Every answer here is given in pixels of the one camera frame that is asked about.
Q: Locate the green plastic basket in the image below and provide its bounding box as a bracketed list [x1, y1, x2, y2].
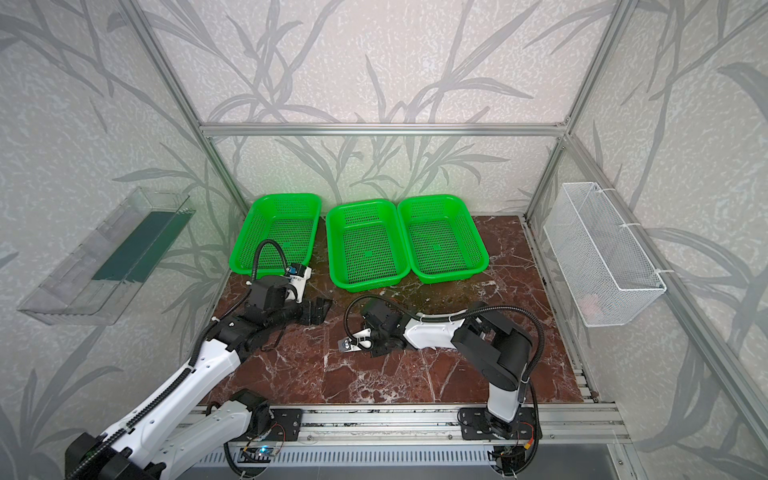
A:
[397, 195, 490, 284]
[229, 193, 322, 276]
[326, 199, 411, 293]

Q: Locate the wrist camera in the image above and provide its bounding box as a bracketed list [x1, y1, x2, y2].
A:
[338, 328, 372, 353]
[286, 263, 312, 303]

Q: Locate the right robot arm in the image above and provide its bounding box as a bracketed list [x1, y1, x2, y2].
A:
[338, 294, 546, 449]

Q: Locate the middle green plastic basket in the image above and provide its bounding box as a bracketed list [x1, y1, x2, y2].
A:
[326, 199, 411, 293]

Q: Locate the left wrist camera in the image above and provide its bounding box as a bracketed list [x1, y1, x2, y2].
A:
[286, 263, 312, 303]

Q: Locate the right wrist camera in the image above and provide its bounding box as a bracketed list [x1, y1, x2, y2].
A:
[338, 328, 372, 353]

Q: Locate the clear acrylic wall shelf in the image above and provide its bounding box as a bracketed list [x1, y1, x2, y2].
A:
[18, 187, 196, 326]

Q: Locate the white wire mesh basket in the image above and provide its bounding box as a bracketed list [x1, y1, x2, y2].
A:
[544, 182, 667, 328]

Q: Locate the right green plastic basket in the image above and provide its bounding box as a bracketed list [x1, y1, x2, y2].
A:
[397, 195, 490, 284]

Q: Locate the aluminium frame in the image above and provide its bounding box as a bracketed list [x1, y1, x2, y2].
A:
[118, 1, 767, 447]

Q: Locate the left green plastic basket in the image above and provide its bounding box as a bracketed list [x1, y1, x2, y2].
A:
[229, 193, 322, 276]

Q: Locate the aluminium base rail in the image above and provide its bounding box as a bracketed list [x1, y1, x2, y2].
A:
[128, 403, 631, 448]

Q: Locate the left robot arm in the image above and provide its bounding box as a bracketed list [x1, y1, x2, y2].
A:
[65, 250, 332, 479]

